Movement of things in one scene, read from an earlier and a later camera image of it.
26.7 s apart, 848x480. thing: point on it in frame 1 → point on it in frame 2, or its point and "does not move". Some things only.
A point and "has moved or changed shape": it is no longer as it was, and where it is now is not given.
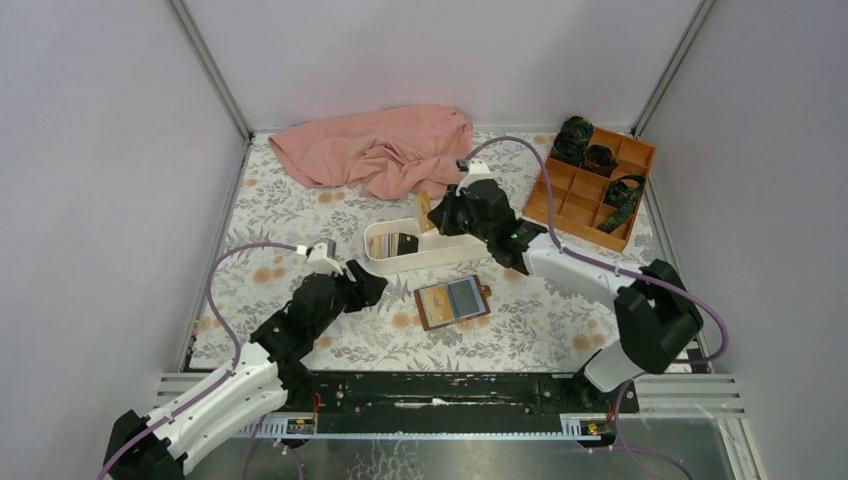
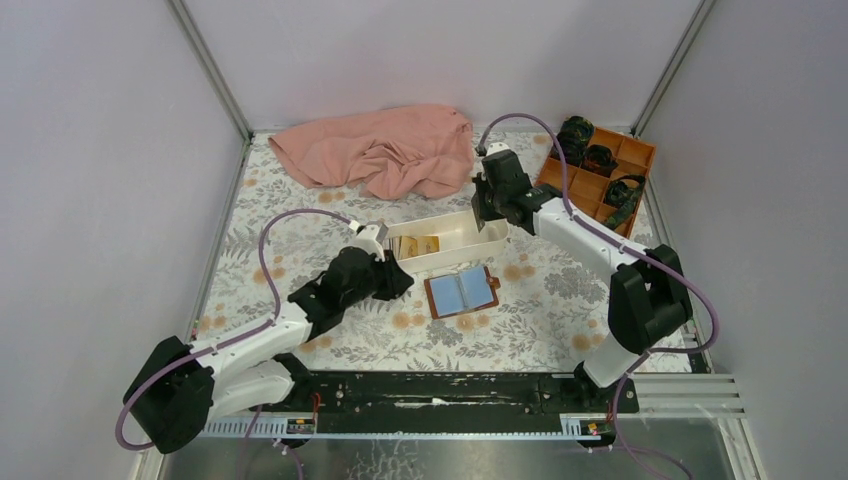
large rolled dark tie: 571,143 does not move
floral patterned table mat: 468,313 does not move
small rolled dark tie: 599,159 does not move
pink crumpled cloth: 413,151 does not move
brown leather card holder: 458,300 has moved or changed shape
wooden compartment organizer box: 579,197 does not move
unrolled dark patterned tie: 621,195 does not move
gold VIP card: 423,207 → 409,247
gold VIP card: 438,304 → 430,244
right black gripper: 454,210 → 486,204
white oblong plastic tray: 435,249 does not move
